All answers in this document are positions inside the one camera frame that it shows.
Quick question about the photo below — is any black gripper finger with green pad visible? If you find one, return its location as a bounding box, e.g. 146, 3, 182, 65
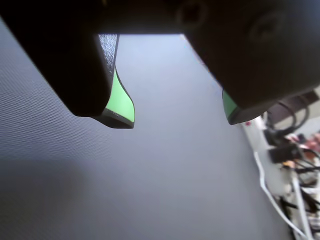
174, 0, 320, 126
0, 0, 137, 130

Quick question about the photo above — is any dark grey box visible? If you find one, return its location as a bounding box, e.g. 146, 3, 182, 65
267, 89, 320, 126

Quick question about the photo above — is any black power adapter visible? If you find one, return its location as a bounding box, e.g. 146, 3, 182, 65
268, 144, 303, 164

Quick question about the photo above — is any dark grey textured mat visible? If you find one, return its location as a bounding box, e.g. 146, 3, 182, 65
0, 14, 297, 240

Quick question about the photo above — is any white cable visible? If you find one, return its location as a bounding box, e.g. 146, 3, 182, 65
252, 149, 310, 240

